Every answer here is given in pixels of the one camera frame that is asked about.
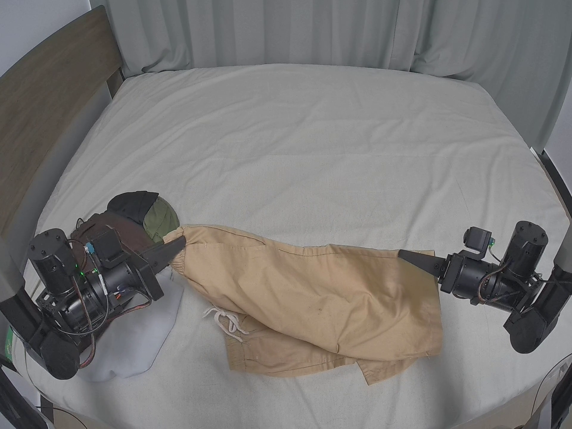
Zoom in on pale green curtain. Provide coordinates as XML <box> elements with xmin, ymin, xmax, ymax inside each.
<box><xmin>85</xmin><ymin>0</ymin><xmax>572</xmax><ymax>153</ymax></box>

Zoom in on green garment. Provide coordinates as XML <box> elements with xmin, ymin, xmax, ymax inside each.
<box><xmin>143</xmin><ymin>196</ymin><xmax>181</xmax><ymax>245</ymax></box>

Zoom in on black garment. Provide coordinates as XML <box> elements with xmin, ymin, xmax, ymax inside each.
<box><xmin>108</xmin><ymin>190</ymin><xmax>161</xmax><ymax>224</ymax></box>

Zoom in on white garment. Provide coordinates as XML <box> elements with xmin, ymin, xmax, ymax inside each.
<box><xmin>83</xmin><ymin>268</ymin><xmax>186</xmax><ymax>382</ymax></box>

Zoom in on bed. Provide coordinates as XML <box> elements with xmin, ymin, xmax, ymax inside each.
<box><xmin>0</xmin><ymin>5</ymin><xmax>572</xmax><ymax>423</ymax></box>

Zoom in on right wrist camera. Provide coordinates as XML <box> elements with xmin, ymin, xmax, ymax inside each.
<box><xmin>462</xmin><ymin>226</ymin><xmax>496</xmax><ymax>263</ymax></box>

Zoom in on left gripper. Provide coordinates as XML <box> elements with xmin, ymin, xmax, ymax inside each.
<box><xmin>71</xmin><ymin>257</ymin><xmax>164</xmax><ymax>329</ymax></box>

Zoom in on brown garment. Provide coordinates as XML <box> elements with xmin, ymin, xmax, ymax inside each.
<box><xmin>74</xmin><ymin>213</ymin><xmax>164</xmax><ymax>267</ymax></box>

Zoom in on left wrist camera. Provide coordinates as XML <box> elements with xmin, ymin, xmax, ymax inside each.
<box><xmin>86</xmin><ymin>228</ymin><xmax>125</xmax><ymax>271</ymax></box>

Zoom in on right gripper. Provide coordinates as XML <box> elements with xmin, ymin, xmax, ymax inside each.
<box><xmin>440</xmin><ymin>253</ymin><xmax>503</xmax><ymax>306</ymax></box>

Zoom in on tan shorts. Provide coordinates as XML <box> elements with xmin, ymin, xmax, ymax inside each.
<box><xmin>163</xmin><ymin>224</ymin><xmax>443</xmax><ymax>385</ymax></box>

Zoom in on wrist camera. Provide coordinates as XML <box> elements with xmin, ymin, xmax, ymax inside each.
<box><xmin>86</xmin><ymin>228</ymin><xmax>125</xmax><ymax>271</ymax></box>
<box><xmin>462</xmin><ymin>226</ymin><xmax>496</xmax><ymax>263</ymax></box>

